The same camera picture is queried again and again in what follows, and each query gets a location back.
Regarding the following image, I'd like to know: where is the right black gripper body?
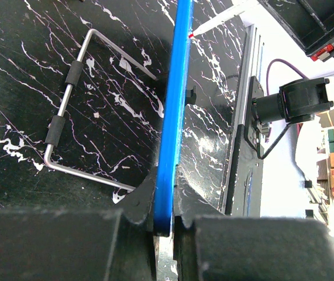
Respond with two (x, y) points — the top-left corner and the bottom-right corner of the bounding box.
(259, 0), (334, 61)

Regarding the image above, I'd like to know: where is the metal whiteboard stand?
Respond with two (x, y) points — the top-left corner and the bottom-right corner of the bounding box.
(43, 28), (165, 191)

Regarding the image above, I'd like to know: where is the red whiteboard marker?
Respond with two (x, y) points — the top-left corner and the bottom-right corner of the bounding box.
(188, 1), (259, 39)

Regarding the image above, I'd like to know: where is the white blue-framed whiteboard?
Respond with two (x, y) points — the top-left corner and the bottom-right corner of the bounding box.
(153, 1), (194, 237)

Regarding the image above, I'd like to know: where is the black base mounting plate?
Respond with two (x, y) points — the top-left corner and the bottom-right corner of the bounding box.
(244, 76), (264, 152)

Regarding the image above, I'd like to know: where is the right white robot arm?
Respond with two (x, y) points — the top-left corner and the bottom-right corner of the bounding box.
(252, 1), (334, 124)

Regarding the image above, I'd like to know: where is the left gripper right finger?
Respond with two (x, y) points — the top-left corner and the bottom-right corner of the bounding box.
(173, 174), (334, 280)

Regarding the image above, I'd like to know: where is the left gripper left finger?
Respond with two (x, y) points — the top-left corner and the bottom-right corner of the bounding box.
(0, 168), (157, 280)

